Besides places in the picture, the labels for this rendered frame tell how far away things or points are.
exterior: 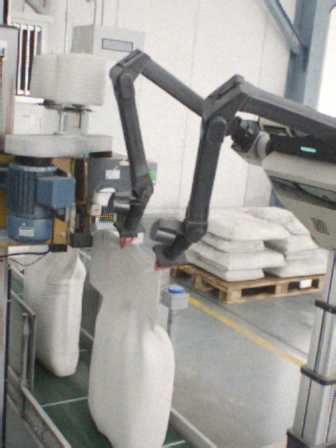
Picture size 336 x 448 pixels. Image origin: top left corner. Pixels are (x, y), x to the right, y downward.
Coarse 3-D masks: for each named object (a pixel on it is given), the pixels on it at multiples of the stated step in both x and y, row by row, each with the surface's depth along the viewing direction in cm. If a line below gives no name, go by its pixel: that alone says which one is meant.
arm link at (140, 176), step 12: (120, 84) 181; (132, 84) 182; (120, 96) 185; (132, 96) 186; (120, 108) 188; (132, 108) 189; (120, 120) 192; (132, 120) 191; (132, 132) 192; (132, 144) 194; (132, 156) 196; (144, 156) 198; (132, 168) 199; (144, 168) 199; (132, 180) 205; (144, 180) 201
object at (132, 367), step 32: (96, 256) 230; (128, 256) 214; (96, 288) 230; (128, 288) 213; (128, 320) 205; (96, 352) 219; (128, 352) 198; (160, 352) 197; (96, 384) 218; (128, 384) 199; (160, 384) 198; (96, 416) 219; (128, 416) 199; (160, 416) 201
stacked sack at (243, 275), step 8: (192, 256) 536; (200, 264) 525; (216, 272) 506; (224, 272) 499; (232, 272) 500; (240, 272) 504; (248, 272) 508; (256, 272) 512; (232, 280) 499; (240, 280) 504
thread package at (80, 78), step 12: (60, 60) 191; (72, 60) 189; (84, 60) 189; (96, 60) 191; (60, 72) 191; (72, 72) 189; (84, 72) 190; (96, 72) 192; (60, 84) 192; (72, 84) 190; (84, 84) 190; (96, 84) 193; (60, 96) 192; (72, 96) 191; (84, 96) 191; (96, 96) 193
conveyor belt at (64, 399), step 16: (16, 288) 365; (80, 352) 286; (80, 368) 269; (48, 384) 252; (64, 384) 254; (80, 384) 255; (48, 400) 239; (64, 400) 241; (80, 400) 242; (48, 416) 228; (64, 416) 229; (80, 416) 230; (64, 432) 218; (80, 432) 219; (96, 432) 220; (176, 432) 225
